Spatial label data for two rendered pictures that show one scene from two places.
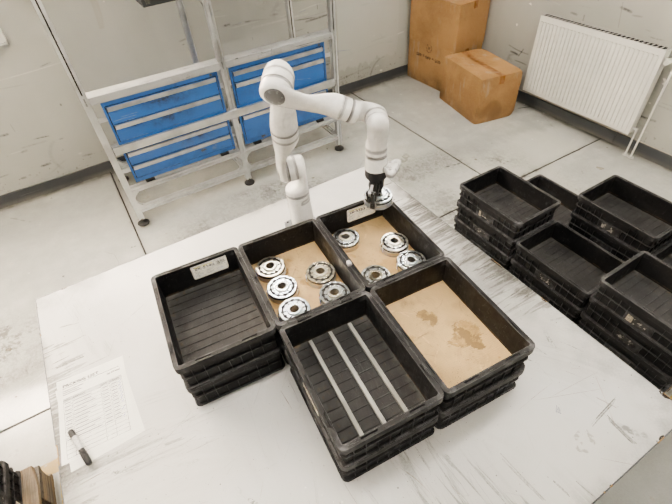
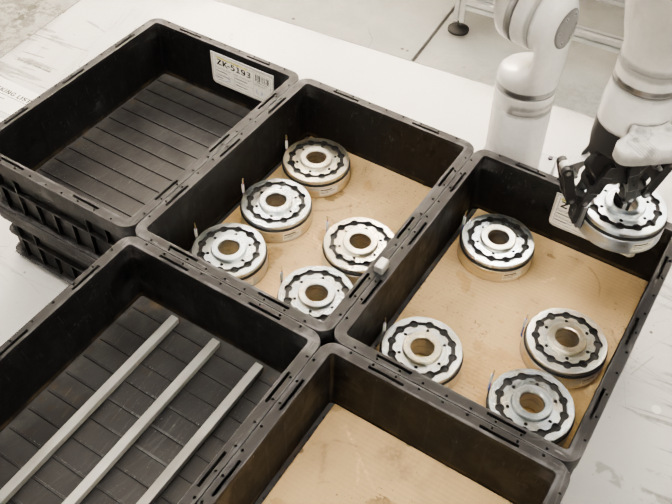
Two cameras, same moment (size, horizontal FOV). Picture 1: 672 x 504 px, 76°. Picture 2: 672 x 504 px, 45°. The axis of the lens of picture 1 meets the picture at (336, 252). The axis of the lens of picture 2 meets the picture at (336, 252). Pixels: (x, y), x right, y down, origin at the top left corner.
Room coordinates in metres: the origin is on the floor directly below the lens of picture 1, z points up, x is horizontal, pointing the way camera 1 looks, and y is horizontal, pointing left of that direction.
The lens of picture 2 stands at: (0.56, -0.54, 1.68)
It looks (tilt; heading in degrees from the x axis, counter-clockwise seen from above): 48 degrees down; 54
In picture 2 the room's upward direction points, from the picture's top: 2 degrees clockwise
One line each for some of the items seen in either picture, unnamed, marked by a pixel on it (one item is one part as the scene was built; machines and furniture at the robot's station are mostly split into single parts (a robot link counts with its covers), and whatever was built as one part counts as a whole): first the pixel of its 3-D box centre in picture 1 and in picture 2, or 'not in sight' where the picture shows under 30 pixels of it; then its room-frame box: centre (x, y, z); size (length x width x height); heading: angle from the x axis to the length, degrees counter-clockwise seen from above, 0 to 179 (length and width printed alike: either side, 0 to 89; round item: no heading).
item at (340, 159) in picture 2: (270, 266); (316, 160); (1.07, 0.24, 0.86); 0.10 x 0.10 x 0.01
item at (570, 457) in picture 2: (376, 237); (517, 286); (1.11, -0.15, 0.92); 0.40 x 0.30 x 0.02; 23
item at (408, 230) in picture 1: (376, 247); (510, 311); (1.11, -0.15, 0.87); 0.40 x 0.30 x 0.11; 23
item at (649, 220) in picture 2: (378, 194); (624, 205); (1.24, -0.17, 1.00); 0.10 x 0.10 x 0.01
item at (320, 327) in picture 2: (298, 268); (313, 192); (0.99, 0.13, 0.92); 0.40 x 0.30 x 0.02; 23
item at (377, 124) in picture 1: (376, 134); (666, 15); (1.21, -0.16, 1.27); 0.09 x 0.07 x 0.15; 179
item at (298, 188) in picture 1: (294, 176); (535, 41); (1.38, 0.13, 1.01); 0.09 x 0.09 x 0.17; 13
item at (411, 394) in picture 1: (356, 371); (117, 432); (0.63, -0.03, 0.87); 0.40 x 0.30 x 0.11; 23
